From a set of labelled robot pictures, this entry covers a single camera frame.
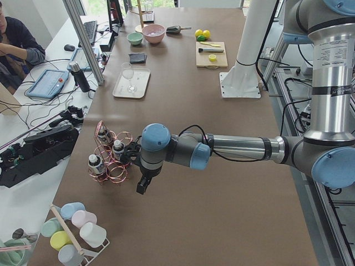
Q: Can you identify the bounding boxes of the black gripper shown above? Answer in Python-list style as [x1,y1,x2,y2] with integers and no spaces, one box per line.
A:
[120,142,141,166]

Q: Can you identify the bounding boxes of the tea bottle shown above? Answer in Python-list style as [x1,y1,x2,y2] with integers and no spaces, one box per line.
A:
[97,127,113,145]
[88,154,107,178]
[111,140,125,161]

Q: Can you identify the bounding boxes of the copper wire bottle basket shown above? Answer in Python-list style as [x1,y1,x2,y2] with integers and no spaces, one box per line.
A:
[88,120,133,184]

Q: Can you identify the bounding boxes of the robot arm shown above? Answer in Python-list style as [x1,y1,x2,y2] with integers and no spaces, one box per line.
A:
[121,1,354,194]

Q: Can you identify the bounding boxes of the tea bottle front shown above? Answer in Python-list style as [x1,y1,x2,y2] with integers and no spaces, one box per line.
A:
[88,154,107,178]

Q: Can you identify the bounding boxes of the cream rabbit tray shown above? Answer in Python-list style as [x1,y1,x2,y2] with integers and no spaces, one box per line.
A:
[112,68,150,99]

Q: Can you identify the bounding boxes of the wine glass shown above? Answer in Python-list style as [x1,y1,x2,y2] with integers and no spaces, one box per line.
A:
[121,62,137,93]

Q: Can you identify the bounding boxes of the pink cup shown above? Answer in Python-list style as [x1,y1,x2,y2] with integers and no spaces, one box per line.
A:
[71,210,97,229]

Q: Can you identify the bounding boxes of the light blue cup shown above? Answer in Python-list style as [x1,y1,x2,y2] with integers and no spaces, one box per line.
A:
[60,202,85,220]

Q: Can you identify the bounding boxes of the black thermos bottle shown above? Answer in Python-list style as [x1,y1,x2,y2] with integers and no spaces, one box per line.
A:
[69,61,90,93]

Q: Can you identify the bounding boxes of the white cup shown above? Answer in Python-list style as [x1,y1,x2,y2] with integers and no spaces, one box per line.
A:
[79,222,107,248]

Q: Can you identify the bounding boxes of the grey folded cloth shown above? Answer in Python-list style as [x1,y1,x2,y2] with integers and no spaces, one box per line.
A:
[129,53,148,64]

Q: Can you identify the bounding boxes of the black device on side table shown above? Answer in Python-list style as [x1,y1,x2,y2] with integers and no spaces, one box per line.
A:
[1,125,79,188]

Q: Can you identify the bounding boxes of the green cup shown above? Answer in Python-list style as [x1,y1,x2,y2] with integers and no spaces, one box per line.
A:
[40,217,63,238]

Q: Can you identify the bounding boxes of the blue teach pendant near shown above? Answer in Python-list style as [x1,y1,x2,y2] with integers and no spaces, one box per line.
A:
[25,69,69,99]

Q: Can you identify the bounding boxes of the blue teach pendant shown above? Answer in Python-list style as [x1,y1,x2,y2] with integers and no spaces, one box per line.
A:
[25,69,69,99]
[67,48,100,72]

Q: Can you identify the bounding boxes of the blue teach pendant far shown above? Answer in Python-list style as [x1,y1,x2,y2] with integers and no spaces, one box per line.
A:
[67,48,100,72]

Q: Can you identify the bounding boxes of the white cup rack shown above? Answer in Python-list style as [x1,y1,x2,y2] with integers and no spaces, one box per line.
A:
[50,205,110,265]

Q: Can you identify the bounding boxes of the green bowl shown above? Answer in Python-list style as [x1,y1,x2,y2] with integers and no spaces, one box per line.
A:
[127,32,143,45]

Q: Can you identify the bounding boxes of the yellow cup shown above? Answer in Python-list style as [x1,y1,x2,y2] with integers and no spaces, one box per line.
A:
[50,231,73,251]

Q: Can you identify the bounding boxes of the wooden cutting board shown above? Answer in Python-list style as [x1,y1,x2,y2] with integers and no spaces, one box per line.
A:
[196,42,228,68]

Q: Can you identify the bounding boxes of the pink bowl with ice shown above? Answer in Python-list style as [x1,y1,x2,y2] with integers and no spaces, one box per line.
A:
[142,24,165,44]

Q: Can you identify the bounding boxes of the black computer mouse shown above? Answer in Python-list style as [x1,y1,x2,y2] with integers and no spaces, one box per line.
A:
[64,44,75,52]

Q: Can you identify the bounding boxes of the grey cup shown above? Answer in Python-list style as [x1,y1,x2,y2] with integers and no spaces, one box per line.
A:
[58,244,84,266]

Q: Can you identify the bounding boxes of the wooden stand with round base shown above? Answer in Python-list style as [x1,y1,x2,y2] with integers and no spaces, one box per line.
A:
[131,0,154,33]

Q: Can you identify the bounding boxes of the half lemon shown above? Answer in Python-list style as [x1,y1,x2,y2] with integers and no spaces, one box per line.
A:
[209,54,217,62]

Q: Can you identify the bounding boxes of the steel scoop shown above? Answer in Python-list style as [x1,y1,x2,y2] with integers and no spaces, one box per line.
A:
[166,25,192,34]

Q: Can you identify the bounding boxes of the black keyboard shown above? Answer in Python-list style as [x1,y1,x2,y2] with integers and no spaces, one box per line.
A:
[83,21,98,46]

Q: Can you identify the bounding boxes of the yellow lemon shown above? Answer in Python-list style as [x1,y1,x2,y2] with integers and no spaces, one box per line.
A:
[195,29,203,38]

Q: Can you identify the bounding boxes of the seated person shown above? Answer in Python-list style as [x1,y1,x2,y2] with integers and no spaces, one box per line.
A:
[1,11,45,94]

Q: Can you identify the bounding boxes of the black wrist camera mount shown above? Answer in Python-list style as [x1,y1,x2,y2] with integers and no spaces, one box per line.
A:
[136,171,155,195]

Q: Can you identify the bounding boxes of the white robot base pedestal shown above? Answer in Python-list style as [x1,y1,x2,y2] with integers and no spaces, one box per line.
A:
[220,0,279,99]

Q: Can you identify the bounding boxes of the aluminium frame post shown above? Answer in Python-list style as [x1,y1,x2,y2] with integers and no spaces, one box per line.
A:
[63,0,104,85]

